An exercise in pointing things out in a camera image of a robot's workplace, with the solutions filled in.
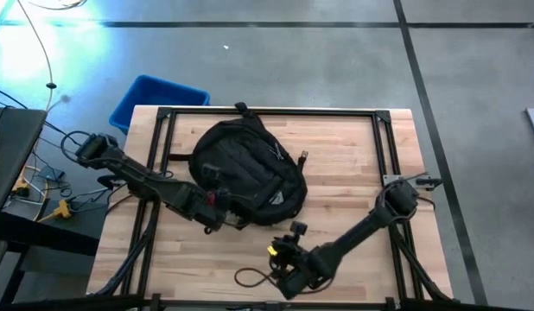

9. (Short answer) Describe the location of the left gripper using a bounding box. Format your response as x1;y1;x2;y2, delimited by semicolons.
193;187;256;234

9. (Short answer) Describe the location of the black backpack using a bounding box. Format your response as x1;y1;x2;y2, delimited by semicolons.
168;102;310;226

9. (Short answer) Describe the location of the long black crossbar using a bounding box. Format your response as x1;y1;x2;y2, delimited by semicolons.
0;295;534;311

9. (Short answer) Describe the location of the black clamp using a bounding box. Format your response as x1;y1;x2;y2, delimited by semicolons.
97;175;126;191
407;172;444;191

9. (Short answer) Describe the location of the blue plastic bin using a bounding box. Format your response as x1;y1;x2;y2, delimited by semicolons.
109;74;211;135

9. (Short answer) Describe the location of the yellow plug connector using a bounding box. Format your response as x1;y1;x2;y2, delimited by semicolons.
12;177;30;198
53;199;73;219

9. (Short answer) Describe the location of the black low bench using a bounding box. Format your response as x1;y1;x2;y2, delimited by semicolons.
0;198;108;303

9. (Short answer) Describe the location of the black power adapter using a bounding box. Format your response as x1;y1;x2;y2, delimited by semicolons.
37;166;66;182

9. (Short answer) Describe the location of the dark grey side table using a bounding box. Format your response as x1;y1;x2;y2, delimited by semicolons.
0;106;48;225

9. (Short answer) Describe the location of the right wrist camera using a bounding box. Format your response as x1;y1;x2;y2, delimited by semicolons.
289;220;308;243

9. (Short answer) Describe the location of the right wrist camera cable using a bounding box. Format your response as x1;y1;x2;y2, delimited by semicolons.
233;266;294;289

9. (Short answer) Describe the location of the black aluminium table frame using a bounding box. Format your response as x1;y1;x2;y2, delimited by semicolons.
119;105;423;303

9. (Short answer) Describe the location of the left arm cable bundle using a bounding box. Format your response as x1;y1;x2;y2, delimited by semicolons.
93;196;162;299

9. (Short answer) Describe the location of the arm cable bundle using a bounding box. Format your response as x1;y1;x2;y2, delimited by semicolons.
93;196;162;299
387;222;452;301

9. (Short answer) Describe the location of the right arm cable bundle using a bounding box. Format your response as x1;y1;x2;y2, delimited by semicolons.
387;222;452;301

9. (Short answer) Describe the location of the black floor cable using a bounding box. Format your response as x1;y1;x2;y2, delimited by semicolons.
44;122;72;138

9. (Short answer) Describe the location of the tan floor cable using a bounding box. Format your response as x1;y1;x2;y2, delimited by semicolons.
16;0;56;111

